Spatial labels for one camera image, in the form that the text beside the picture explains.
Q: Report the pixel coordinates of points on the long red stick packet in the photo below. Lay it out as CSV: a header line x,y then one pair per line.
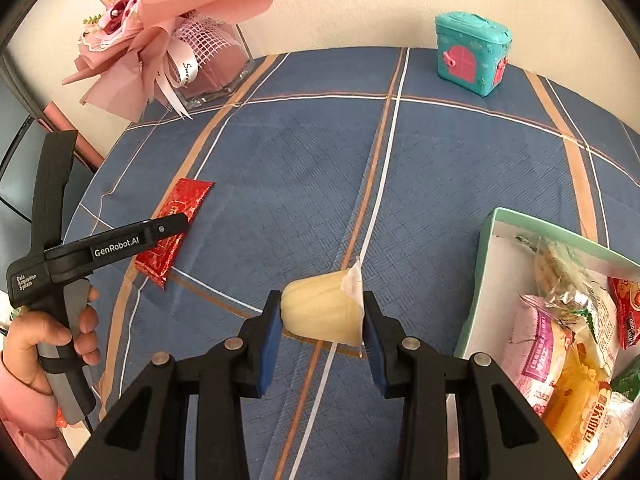
x,y
185,200

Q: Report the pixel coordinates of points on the teal toy house box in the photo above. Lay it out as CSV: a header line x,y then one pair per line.
x,y
465,55

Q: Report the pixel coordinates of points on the clear-wrapped cream bun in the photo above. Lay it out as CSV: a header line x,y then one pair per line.
x,y
617,440

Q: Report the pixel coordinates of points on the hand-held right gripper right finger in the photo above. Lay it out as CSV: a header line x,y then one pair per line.
x,y
375,345

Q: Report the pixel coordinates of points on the pink flower bouquet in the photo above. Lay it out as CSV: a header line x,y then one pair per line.
x,y
150,25

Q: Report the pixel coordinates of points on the teal-rimmed shallow cardboard box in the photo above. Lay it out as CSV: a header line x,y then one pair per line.
x,y
492,270

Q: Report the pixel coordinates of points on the yellow jelly cup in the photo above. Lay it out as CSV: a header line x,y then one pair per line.
x,y
320,305

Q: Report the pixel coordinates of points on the person's left hand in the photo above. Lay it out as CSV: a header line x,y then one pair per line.
x,y
25,340

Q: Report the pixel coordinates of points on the white green crinkled packet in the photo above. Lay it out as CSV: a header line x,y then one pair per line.
x,y
575,310

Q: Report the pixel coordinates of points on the beige snack packet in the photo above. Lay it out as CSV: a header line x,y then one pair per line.
x,y
552,267

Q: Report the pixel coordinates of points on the small red snack packet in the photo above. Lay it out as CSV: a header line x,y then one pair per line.
x,y
627,305

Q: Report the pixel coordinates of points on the pink and red snack packet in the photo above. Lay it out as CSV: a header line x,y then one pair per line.
x,y
535,360

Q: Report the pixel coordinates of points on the person's left forearm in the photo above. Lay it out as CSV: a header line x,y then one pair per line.
x,y
25,435

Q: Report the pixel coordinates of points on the green biscuit packet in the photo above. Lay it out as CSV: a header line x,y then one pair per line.
x,y
627,382

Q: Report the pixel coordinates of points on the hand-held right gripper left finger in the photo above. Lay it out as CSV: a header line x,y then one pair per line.
x,y
267,340

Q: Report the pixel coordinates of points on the clear glass vase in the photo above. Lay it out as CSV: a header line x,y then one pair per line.
x,y
220,70

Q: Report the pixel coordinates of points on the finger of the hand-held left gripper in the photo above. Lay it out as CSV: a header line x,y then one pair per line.
x,y
170,227
50,185

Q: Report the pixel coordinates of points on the yellow cake packet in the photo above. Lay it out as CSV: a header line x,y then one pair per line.
x,y
580,410

